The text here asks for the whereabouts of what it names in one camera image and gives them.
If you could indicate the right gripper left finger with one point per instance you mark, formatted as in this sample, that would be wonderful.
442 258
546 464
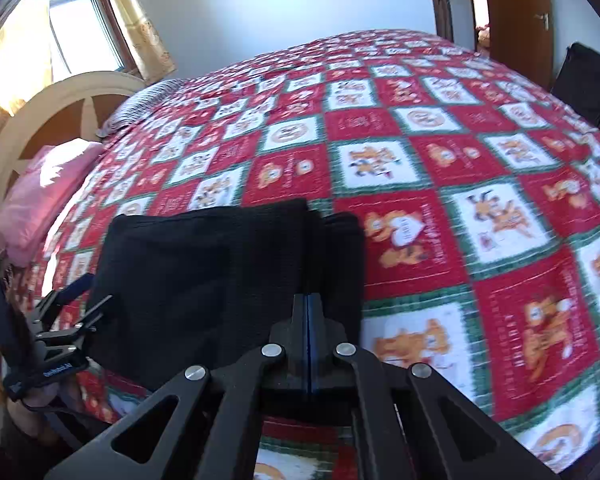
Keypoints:
203 424

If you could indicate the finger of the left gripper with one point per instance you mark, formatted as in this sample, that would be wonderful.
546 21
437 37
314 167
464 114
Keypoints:
44 314
75 334

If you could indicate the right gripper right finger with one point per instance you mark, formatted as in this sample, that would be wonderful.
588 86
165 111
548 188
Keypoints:
408 422

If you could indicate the black pants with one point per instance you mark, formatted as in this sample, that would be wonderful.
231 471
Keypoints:
205 287

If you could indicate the left hand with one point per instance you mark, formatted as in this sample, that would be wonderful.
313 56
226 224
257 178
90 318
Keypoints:
26 413

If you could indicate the pink folded blanket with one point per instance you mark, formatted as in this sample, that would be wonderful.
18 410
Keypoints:
37 197

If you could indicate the cream wooden headboard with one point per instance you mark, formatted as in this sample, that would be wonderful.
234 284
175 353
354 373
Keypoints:
72 108

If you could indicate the red patchwork bedspread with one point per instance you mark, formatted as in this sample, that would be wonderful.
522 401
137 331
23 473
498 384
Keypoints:
478 193

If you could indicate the striped pillow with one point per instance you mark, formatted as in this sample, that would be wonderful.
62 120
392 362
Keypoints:
139 106

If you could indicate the left yellow curtain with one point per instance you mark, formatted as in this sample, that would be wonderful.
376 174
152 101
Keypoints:
25 56

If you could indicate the yellow curtain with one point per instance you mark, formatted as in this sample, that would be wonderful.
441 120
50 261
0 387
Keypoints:
25 56
152 59

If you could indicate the window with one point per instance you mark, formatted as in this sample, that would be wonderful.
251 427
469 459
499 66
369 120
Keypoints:
86 38

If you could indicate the right yellow curtain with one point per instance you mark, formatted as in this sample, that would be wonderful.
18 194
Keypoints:
152 59

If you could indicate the black folding chair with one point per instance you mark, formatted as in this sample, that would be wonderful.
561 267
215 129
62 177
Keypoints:
578 82

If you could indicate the brown wooden door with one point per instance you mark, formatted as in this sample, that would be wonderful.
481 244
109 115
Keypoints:
519 41

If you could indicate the door handle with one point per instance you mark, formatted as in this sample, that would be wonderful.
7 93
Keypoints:
544 19

